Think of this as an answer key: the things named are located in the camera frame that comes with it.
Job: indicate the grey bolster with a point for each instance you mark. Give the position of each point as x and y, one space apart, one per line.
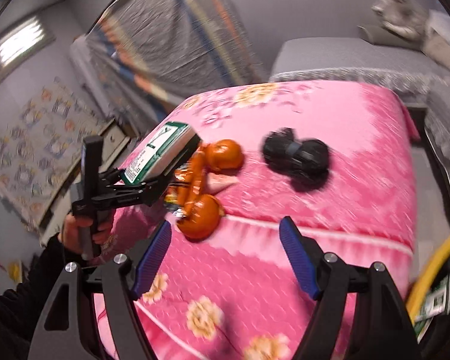
382 37

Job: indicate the cartoon printed cloth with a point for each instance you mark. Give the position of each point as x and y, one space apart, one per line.
33 138

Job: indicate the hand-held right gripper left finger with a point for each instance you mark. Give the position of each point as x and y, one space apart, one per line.
152 258

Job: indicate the grey hanging cloth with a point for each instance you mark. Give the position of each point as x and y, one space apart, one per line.
93 67

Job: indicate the orange snack wrapper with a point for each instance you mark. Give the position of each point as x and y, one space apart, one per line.
198 221

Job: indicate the black plastic bag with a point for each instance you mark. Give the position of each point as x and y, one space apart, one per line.
303 157

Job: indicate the wrapped tiger plush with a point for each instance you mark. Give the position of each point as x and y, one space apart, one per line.
397 11

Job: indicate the grey cushion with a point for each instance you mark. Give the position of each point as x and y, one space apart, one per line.
438 50

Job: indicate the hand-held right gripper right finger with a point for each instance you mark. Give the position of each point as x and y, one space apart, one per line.
298 258

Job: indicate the person's left hand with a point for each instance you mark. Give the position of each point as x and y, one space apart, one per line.
71 234

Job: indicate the green milk carton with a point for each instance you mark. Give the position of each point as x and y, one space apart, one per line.
435 300
153 153

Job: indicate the pink floral blanket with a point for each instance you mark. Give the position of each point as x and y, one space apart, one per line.
322 213

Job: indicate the yellow rimmed bin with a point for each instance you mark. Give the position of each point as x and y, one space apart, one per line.
435 258

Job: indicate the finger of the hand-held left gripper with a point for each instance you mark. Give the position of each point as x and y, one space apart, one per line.
153 193
114 179

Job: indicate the person's left forearm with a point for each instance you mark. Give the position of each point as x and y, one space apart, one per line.
15 307

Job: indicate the striped cloth covered wardrobe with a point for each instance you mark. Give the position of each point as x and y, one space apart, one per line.
180 26

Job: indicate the window blind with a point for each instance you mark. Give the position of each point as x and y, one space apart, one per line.
18 41

